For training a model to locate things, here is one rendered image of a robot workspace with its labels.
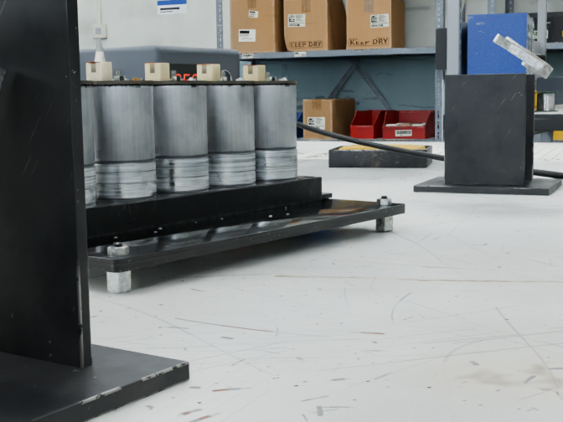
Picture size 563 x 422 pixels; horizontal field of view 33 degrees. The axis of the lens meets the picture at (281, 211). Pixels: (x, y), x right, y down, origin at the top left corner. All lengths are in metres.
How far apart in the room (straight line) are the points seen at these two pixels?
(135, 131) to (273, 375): 0.16
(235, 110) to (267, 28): 4.58
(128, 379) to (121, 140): 0.16
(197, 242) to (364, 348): 0.10
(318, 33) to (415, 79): 0.61
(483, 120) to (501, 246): 0.20
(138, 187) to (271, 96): 0.08
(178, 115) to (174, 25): 5.39
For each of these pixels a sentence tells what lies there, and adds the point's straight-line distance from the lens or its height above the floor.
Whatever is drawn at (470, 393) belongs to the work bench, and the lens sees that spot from 0.19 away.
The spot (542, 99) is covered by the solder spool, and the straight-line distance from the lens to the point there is 2.54.
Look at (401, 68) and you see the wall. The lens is 5.17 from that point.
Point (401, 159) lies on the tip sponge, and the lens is 0.72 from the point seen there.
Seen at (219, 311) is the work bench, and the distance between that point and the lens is 0.26.
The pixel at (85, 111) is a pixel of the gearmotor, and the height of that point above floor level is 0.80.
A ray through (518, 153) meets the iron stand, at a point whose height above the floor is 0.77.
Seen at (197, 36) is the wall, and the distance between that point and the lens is 5.67.
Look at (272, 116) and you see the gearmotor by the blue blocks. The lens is 0.40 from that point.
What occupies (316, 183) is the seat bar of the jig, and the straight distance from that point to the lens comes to 0.41.
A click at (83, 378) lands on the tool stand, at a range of 0.19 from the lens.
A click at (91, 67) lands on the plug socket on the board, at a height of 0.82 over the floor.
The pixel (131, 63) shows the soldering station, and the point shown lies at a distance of 0.78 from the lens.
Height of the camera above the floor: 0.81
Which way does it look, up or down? 7 degrees down
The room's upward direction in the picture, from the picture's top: 1 degrees counter-clockwise
